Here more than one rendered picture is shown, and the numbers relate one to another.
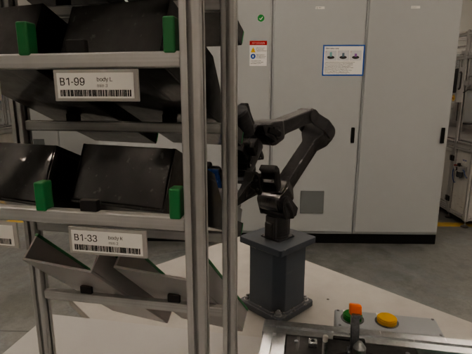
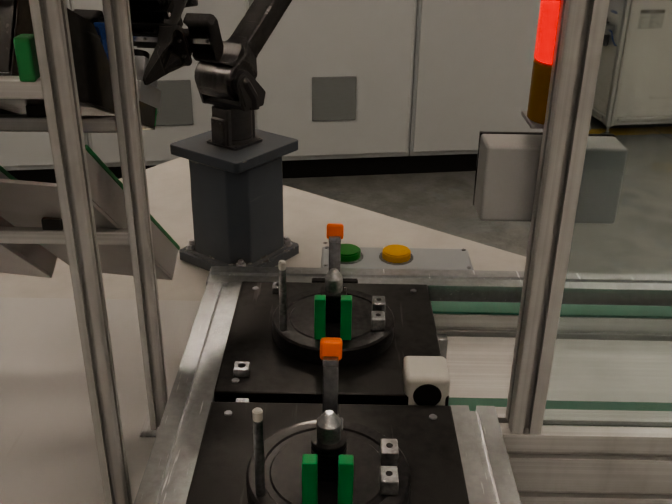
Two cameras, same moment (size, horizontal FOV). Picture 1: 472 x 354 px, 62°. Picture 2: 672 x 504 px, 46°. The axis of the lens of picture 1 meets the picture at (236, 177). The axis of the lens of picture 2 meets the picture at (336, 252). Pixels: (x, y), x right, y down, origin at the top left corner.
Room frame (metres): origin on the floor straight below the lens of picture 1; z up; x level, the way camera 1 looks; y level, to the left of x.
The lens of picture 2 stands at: (-0.22, -0.06, 1.45)
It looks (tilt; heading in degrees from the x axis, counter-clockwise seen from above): 26 degrees down; 350
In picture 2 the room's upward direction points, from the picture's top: 1 degrees clockwise
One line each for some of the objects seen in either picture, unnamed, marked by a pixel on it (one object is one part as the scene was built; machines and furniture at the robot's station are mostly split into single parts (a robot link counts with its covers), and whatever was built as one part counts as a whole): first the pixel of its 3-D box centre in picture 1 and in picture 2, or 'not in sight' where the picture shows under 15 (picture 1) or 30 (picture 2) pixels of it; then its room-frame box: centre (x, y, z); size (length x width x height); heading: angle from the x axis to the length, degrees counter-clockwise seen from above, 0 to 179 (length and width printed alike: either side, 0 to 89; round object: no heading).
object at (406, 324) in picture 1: (385, 334); (395, 275); (0.74, -0.32, 0.93); 0.21 x 0.07 x 0.06; 79
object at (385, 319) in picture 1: (386, 321); (396, 256); (0.74, -0.32, 0.96); 0.04 x 0.04 x 0.02
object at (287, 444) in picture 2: not in sight; (329, 449); (0.30, -0.15, 1.01); 0.24 x 0.24 x 0.13; 79
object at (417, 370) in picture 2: not in sight; (425, 383); (0.43, -0.27, 0.97); 0.05 x 0.05 x 0.04; 79
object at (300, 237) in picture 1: (277, 271); (237, 200); (0.99, -0.11, 0.96); 0.15 x 0.15 x 0.20; 43
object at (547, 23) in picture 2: not in sight; (568, 29); (0.40, -0.36, 1.33); 0.05 x 0.05 x 0.05
